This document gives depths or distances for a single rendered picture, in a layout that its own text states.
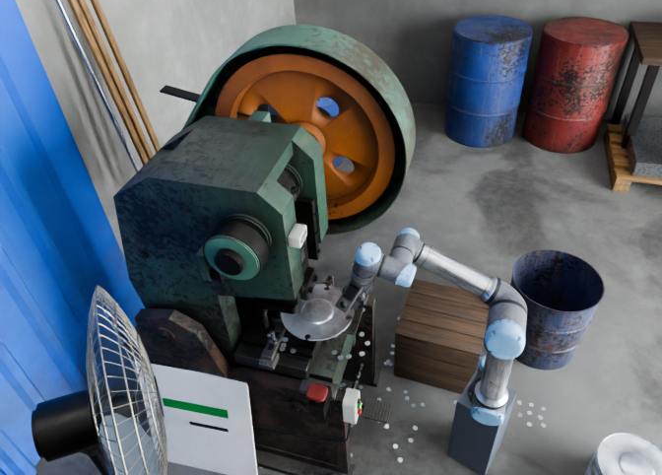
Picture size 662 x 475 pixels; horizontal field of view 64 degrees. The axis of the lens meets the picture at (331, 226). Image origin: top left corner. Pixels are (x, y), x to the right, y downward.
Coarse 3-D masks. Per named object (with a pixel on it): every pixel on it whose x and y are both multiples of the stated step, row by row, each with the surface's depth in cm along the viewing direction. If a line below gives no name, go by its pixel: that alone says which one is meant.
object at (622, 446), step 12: (600, 444) 220; (612, 444) 220; (624, 444) 219; (636, 444) 219; (600, 456) 216; (612, 456) 216; (624, 456) 215; (636, 456) 215; (648, 456) 215; (660, 456) 215; (600, 468) 212; (612, 468) 212; (624, 468) 211; (636, 468) 211; (648, 468) 211; (660, 468) 211
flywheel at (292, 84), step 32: (256, 64) 186; (288, 64) 182; (320, 64) 178; (224, 96) 198; (256, 96) 198; (288, 96) 194; (320, 96) 190; (352, 96) 183; (320, 128) 199; (352, 128) 195; (384, 128) 187; (352, 160) 204; (384, 160) 196; (352, 192) 214
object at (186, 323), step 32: (160, 320) 199; (192, 320) 200; (160, 352) 214; (192, 352) 207; (256, 384) 208; (288, 384) 205; (256, 416) 227; (288, 416) 219; (256, 448) 247; (288, 448) 238; (320, 448) 229
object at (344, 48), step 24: (240, 48) 186; (312, 48) 171; (336, 48) 175; (360, 48) 181; (216, 72) 188; (360, 72) 172; (384, 72) 183; (216, 96) 216; (384, 96) 176; (192, 120) 213; (264, 120) 190; (408, 120) 189; (408, 144) 188; (408, 168) 199; (384, 192) 222; (360, 216) 222
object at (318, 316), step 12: (336, 288) 220; (312, 300) 215; (324, 300) 215; (336, 300) 215; (300, 312) 211; (312, 312) 209; (324, 312) 209; (336, 312) 210; (348, 312) 209; (288, 324) 206; (300, 324) 206; (312, 324) 206; (324, 324) 205; (336, 324) 205; (348, 324) 205; (300, 336) 202; (312, 336) 201; (324, 336) 201
